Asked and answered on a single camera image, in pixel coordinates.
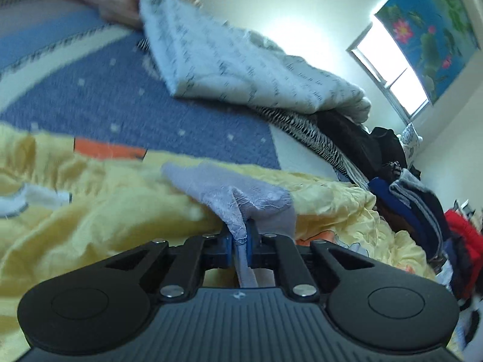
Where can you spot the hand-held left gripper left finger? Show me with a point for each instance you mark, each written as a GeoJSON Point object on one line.
{"type": "Point", "coordinates": [228, 247]}

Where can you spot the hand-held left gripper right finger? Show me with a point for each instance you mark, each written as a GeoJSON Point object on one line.
{"type": "Point", "coordinates": [249, 240]}

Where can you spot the lavender lace-trimmed top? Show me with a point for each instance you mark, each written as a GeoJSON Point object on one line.
{"type": "Point", "coordinates": [241, 196]}

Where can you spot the stack of folded dark clothes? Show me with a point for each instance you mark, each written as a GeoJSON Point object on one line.
{"type": "Point", "coordinates": [411, 203]}

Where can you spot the yellow printed bedsheet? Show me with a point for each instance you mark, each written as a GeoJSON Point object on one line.
{"type": "Point", "coordinates": [113, 203]}

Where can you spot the black clothing heap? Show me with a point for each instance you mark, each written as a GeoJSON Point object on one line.
{"type": "Point", "coordinates": [351, 135]}

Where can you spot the white printed quilt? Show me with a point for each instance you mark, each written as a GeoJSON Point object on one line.
{"type": "Point", "coordinates": [245, 64]}

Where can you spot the blue woven bed mat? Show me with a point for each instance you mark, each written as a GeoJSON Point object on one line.
{"type": "Point", "coordinates": [124, 98]}

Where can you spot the floral pillow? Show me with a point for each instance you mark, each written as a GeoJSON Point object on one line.
{"type": "Point", "coordinates": [410, 141]}

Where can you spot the red puffer jacket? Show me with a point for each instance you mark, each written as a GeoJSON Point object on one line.
{"type": "Point", "coordinates": [466, 230]}

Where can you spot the window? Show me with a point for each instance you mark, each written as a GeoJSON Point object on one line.
{"type": "Point", "coordinates": [381, 58]}

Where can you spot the lotus print roller blind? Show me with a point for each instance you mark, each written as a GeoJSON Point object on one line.
{"type": "Point", "coordinates": [430, 22]}

